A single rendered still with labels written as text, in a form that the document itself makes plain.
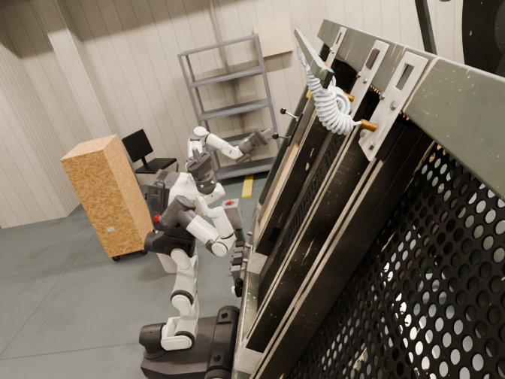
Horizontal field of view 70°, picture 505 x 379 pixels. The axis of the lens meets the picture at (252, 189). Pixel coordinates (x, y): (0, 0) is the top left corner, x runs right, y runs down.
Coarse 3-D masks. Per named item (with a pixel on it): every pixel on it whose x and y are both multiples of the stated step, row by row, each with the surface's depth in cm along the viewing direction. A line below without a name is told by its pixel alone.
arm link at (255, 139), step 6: (252, 132) 221; (258, 132) 216; (246, 138) 220; (252, 138) 219; (258, 138) 218; (264, 138) 220; (246, 144) 219; (252, 144) 220; (258, 144) 220; (264, 144) 220
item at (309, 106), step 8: (312, 96) 191; (312, 104) 193; (304, 112) 195; (304, 120) 197; (304, 128) 199; (296, 136) 202; (288, 152) 206; (280, 168) 211; (272, 184) 219; (272, 192) 219; (264, 208) 224
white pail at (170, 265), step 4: (156, 232) 357; (160, 256) 347; (164, 256) 344; (168, 256) 343; (160, 260) 353; (164, 260) 347; (168, 260) 346; (172, 260) 346; (164, 264) 351; (168, 264) 348; (172, 264) 348; (176, 264) 349; (168, 268) 352; (172, 268) 351; (176, 268) 351; (168, 272) 355; (172, 272) 353; (176, 272) 353
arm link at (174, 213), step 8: (168, 208) 171; (176, 208) 169; (184, 208) 170; (168, 216) 170; (176, 216) 170; (184, 216) 169; (192, 216) 170; (168, 224) 170; (176, 224) 172; (184, 224) 170
